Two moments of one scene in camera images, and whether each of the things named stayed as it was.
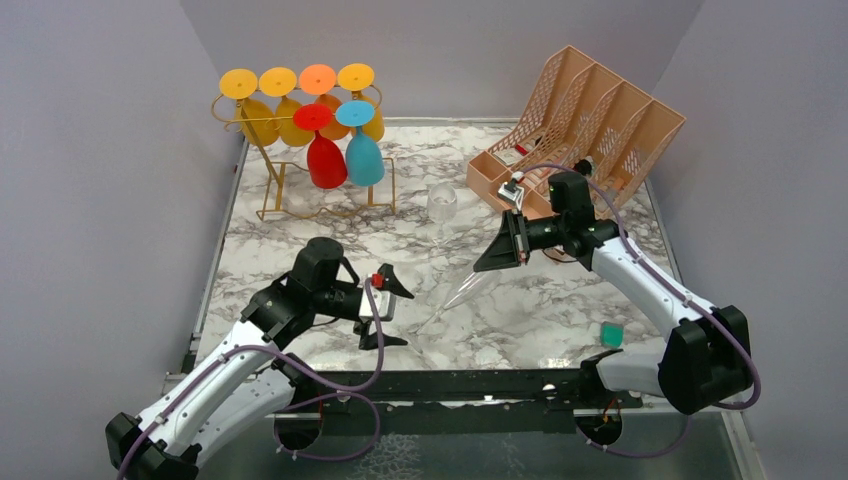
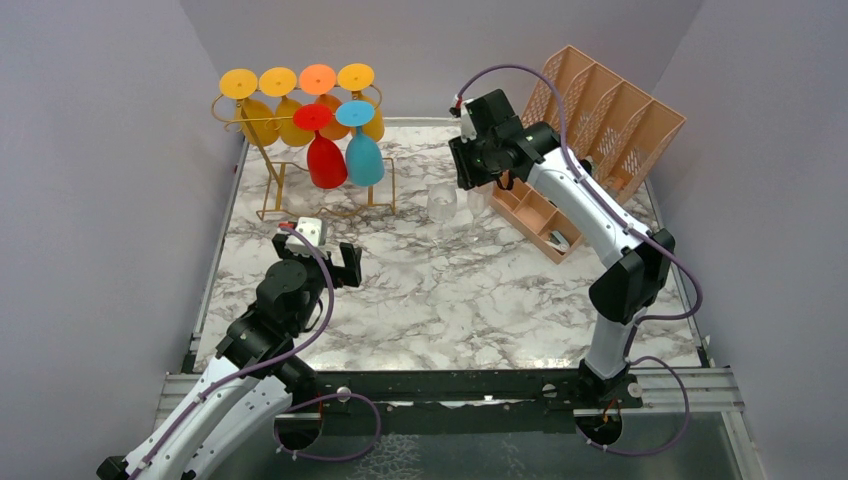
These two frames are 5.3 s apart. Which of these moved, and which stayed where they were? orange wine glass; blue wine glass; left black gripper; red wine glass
Moved: left black gripper
Stayed: blue wine glass; orange wine glass; red wine glass
